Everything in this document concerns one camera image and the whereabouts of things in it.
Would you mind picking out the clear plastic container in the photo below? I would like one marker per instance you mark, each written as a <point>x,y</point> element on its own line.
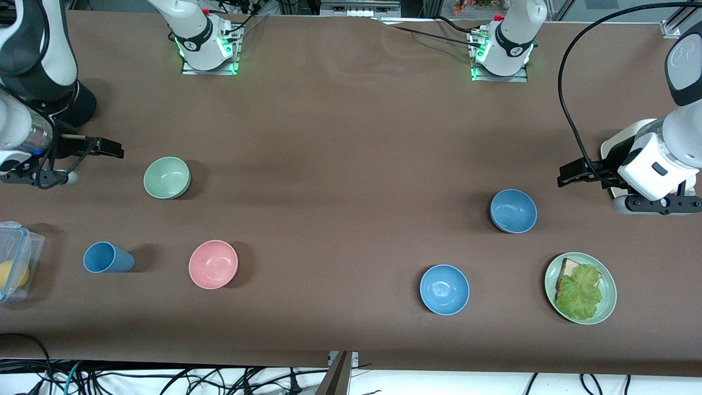
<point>30,247</point>

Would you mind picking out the pale green plate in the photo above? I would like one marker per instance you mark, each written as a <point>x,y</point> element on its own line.
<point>610,291</point>

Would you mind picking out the grey power strip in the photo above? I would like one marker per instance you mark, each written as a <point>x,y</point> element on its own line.
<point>359,8</point>

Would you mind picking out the cream toaster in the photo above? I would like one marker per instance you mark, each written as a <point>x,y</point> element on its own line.
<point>604,149</point>

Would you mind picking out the blue plastic cup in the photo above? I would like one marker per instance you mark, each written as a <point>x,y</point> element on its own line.
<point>107,258</point>

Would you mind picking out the pale green bowl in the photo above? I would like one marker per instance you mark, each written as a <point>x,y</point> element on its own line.
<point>166,178</point>

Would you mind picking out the yellow fruit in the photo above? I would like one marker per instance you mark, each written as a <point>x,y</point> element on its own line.
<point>11,275</point>

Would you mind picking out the brown table cover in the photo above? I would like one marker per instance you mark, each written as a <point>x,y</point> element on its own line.
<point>329,137</point>

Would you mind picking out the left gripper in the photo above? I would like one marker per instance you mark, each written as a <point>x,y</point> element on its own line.
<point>615,158</point>

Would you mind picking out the bread slice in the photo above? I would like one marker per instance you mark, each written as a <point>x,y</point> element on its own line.
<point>568,269</point>

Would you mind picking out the pink bowl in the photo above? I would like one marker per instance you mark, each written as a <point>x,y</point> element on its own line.
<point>213,264</point>

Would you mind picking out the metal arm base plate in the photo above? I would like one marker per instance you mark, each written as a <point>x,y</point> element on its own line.
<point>192,71</point>
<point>515,78</point>

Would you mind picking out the light blue bowl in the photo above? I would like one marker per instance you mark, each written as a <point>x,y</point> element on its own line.
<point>445,289</point>

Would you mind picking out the dark blue bowl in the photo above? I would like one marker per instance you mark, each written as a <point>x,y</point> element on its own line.
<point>513,211</point>

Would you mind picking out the black pot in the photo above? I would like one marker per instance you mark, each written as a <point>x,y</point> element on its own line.
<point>85,107</point>

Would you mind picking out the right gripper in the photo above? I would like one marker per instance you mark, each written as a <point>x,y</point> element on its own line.
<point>68,147</point>

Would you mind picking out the aluminium frame profile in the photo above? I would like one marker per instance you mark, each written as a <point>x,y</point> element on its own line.
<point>677,24</point>

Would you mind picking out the green lettuce leaf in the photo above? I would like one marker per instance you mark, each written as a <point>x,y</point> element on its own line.
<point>581,293</point>

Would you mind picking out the metal table bracket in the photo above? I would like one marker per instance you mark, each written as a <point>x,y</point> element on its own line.
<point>341,373</point>

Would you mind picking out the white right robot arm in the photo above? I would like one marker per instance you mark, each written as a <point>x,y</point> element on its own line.
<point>192,33</point>

